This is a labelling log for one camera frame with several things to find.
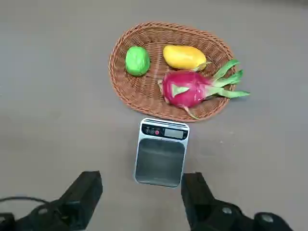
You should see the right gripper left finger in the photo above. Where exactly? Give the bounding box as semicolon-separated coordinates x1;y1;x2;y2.
0;170;103;231

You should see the white electronic scale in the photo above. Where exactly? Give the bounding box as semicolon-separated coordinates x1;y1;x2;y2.
133;117;190;188

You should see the pink dragon fruit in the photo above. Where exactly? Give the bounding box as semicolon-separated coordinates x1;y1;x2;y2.
157;59;251;120

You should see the yellow mango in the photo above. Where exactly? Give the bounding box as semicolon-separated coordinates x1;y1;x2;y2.
163;45;212;72

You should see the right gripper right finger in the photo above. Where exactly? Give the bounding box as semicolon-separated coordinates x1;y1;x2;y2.
180;172;295;231

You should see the brown wicker basket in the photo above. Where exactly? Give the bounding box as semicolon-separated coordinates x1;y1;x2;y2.
108;21;238;123

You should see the green apple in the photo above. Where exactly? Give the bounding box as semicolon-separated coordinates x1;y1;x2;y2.
125;45;151;77

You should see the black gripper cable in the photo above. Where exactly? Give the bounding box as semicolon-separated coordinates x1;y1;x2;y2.
0;196;50;207

